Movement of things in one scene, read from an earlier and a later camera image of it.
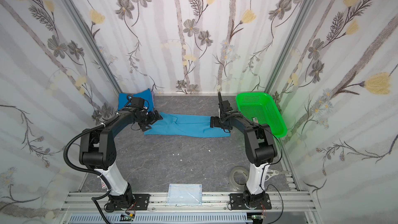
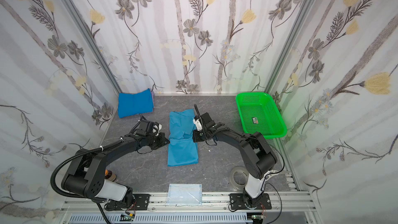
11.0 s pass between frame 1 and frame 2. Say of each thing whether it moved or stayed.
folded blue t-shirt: stayed
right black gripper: moved
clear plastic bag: stayed
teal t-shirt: moved
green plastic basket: stayed
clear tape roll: stayed
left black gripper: moved
